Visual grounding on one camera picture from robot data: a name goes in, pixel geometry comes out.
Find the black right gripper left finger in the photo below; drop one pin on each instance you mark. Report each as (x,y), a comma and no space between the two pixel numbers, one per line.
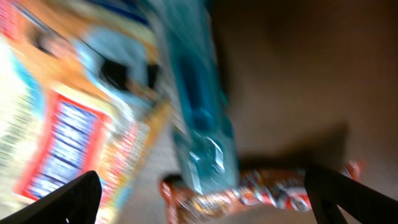
(75,202)

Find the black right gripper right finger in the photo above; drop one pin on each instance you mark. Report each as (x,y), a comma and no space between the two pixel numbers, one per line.
(330,191)

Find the orange red candy bar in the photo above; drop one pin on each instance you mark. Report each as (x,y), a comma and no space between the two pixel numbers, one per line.
(278,188)

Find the yellow white snack bag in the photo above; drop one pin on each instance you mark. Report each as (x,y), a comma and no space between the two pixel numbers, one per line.
(77,94)

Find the blue Listerine mouthwash bottle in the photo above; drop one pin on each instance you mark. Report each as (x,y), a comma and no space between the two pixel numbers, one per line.
(204,145)

